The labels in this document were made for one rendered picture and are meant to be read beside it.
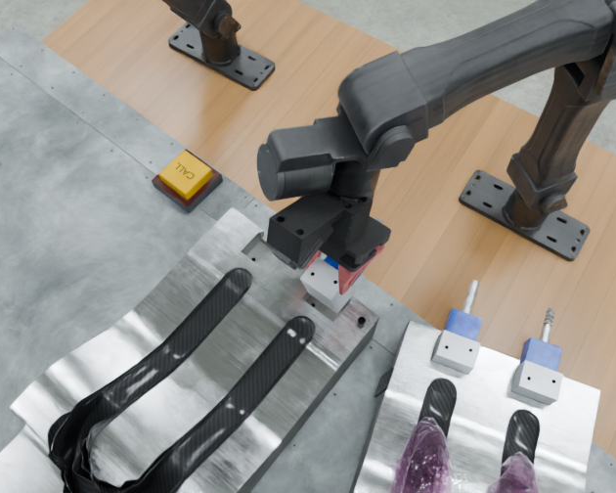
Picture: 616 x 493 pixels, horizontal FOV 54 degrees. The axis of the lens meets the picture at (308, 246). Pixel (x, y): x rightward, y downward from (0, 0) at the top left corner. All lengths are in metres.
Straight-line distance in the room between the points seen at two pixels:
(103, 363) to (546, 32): 0.60
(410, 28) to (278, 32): 1.25
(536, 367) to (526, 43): 0.42
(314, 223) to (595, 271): 0.55
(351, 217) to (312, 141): 0.10
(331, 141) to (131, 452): 0.40
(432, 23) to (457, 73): 1.87
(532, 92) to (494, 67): 1.73
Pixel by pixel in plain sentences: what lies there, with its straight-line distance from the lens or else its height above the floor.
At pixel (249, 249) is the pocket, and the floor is 0.87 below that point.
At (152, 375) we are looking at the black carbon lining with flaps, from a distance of 0.78.
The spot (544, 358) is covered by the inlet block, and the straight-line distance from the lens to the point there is 0.85.
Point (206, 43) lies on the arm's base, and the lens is 1.11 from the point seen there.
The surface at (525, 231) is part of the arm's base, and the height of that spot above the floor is 0.81.
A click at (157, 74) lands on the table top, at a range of 1.15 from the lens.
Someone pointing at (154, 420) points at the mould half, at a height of 0.92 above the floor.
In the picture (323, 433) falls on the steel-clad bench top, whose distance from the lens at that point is 0.84.
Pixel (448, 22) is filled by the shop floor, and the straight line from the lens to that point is 2.45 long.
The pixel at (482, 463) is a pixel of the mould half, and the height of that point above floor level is 0.87.
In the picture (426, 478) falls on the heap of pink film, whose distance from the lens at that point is 0.73.
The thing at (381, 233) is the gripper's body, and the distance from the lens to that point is 0.68.
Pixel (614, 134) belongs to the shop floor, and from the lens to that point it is 2.30.
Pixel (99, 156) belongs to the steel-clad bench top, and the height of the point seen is 0.80.
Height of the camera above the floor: 1.63
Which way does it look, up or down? 64 degrees down
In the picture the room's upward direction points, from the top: 2 degrees clockwise
